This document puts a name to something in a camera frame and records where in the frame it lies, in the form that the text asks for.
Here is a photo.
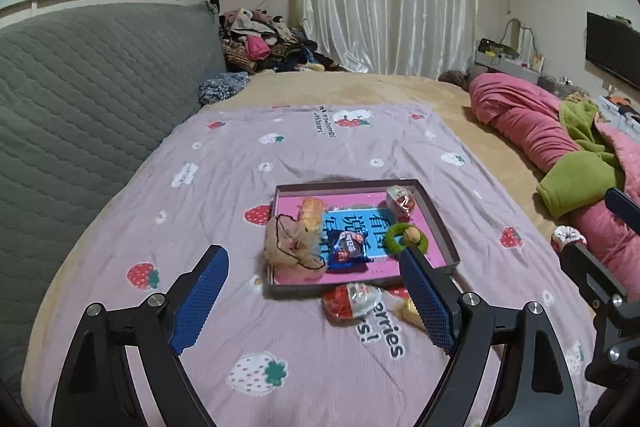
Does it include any black flat television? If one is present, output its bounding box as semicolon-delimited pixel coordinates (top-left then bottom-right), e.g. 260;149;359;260
586;12;640;85

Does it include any pile of clothes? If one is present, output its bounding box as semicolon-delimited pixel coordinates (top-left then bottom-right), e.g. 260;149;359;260
217;7;346;72

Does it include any red white scrunchie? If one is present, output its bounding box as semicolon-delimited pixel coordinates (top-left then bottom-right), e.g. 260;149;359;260
550;225;587;254

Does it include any beige mesh hair net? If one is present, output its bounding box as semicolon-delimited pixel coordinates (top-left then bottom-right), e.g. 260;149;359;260
264;214;328;280

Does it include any green hair scrunchie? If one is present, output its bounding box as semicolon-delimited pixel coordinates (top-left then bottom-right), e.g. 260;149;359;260
386;222;430;255

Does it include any cluttered grey dresser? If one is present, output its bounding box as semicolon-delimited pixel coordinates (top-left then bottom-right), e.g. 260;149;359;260
475;38;546;82

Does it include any red white snack packet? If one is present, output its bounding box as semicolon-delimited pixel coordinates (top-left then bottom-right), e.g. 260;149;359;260
386;185;418;214

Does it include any yellow cake packet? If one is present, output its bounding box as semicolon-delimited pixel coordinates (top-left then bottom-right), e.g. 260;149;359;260
298;197;325;233
397;297;426;328

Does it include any dark blue patterned cloth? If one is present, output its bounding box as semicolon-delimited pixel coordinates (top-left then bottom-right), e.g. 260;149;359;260
198;72;251;106

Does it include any white drawer unit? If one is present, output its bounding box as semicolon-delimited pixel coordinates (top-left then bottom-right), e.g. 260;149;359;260
597;92;640;128

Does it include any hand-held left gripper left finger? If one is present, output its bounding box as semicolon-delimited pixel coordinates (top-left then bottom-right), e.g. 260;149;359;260
50;244;231;427

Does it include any pink strawberry printed blanket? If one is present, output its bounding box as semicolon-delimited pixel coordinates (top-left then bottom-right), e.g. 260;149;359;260
22;103;601;427

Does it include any pink quilt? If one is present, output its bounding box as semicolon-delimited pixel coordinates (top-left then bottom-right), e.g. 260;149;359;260
467;73;640;280

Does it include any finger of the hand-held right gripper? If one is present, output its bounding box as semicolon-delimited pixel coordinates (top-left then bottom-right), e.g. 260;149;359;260
560;242;631;308
605;188;640;238

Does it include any arched table mirror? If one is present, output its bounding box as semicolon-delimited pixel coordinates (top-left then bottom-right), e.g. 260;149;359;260
501;18;537;58

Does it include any blue cookie packet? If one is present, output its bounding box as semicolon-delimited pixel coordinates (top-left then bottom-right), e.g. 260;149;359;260
327;229;375;273

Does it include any grey furry cloth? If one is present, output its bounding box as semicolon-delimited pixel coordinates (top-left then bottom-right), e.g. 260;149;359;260
439;69;481;90

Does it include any red silver snack packet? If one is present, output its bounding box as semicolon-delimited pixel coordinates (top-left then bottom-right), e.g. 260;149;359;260
321;282;383;322

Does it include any pink cardboard tray box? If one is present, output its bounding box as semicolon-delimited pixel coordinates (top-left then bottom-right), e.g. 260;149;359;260
264;178;461;300

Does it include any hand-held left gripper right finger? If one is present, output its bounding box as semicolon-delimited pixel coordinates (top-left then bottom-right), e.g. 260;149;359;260
398;246;581;427

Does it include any grey quilted headboard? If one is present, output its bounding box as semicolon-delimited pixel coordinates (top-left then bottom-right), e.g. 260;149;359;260
0;0;228;378

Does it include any green fleece blanket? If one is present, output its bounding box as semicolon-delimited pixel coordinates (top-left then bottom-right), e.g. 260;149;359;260
536;99;626;219

